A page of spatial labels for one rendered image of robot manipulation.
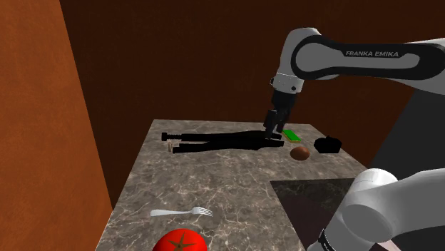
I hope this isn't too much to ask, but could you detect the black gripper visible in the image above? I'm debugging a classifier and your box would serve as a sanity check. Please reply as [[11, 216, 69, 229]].
[[262, 89, 298, 135]]

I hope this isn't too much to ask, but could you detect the green sponge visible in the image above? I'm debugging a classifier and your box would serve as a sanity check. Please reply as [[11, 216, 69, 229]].
[[282, 128, 302, 144]]

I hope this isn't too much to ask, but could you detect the brown egg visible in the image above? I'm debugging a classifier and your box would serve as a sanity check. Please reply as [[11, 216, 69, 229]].
[[290, 145, 311, 162]]

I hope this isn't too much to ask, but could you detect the black lumpy object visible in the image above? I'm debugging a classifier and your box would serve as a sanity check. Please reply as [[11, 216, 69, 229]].
[[313, 135, 343, 155]]

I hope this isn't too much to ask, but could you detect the silver fork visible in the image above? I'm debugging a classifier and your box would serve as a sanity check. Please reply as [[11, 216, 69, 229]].
[[149, 205, 215, 218]]

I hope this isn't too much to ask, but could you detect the red tomato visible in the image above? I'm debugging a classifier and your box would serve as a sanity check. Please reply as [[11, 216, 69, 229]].
[[151, 228, 209, 251]]

